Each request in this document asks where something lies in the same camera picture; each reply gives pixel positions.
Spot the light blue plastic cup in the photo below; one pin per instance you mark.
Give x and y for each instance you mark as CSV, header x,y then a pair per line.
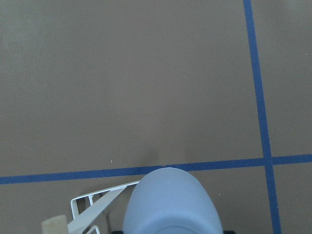
x,y
170,201

